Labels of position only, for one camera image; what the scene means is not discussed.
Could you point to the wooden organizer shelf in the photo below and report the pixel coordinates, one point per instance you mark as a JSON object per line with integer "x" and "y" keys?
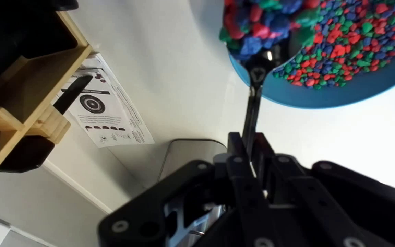
{"x": 33, "y": 77}

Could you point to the black coffee brewer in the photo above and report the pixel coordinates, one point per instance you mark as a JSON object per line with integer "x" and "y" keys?
{"x": 6, "y": 35}

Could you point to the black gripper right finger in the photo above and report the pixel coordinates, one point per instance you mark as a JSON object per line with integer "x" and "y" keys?
{"x": 343, "y": 206}

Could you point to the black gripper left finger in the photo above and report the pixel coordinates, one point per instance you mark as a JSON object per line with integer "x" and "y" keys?
{"x": 184, "y": 206}

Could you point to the printed paper leaflet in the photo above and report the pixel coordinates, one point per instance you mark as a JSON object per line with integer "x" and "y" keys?
{"x": 116, "y": 114}

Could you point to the blue plastic bowl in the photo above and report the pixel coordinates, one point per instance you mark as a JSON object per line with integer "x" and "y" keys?
{"x": 343, "y": 96}

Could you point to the blue bowl of colourful candies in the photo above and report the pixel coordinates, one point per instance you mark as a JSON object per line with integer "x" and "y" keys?
{"x": 343, "y": 41}

